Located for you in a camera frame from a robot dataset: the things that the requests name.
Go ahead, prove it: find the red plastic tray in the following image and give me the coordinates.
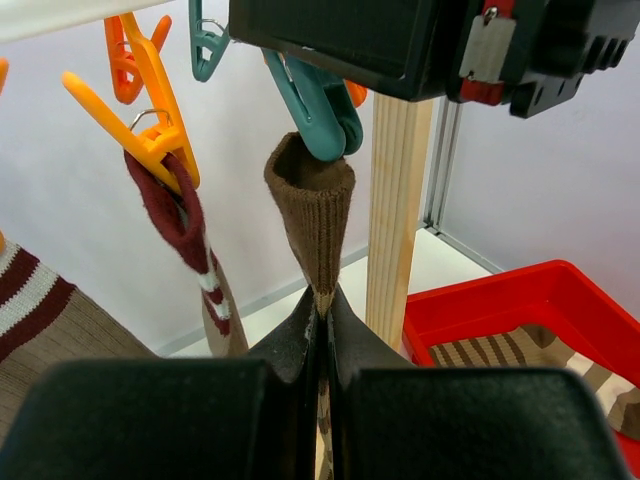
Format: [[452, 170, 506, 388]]
[[403, 260, 639, 474]]

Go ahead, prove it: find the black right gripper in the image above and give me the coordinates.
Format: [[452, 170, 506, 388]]
[[446, 1, 639, 118]]

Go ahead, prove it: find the beige sock maroon striped cuff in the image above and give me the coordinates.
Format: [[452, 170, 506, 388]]
[[124, 152, 249, 357]]

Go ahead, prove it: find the brown striped sock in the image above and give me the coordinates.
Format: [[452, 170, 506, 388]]
[[264, 132, 356, 479], [428, 324, 639, 441]]

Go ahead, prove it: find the teal clothespin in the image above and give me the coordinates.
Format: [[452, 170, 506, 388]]
[[262, 49, 364, 162]]

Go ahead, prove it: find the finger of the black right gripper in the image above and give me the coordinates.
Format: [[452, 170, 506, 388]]
[[229, 0, 465, 101]]

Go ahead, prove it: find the wooden clothes rack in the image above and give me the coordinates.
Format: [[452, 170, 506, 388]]
[[365, 94, 434, 350]]

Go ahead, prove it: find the white clip hanger frame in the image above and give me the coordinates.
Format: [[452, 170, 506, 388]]
[[0, 0, 164, 43]]

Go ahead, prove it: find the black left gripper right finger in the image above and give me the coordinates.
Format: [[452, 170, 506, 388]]
[[327, 291, 628, 479]]

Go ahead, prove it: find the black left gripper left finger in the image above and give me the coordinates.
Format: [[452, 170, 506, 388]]
[[1, 291, 319, 479]]

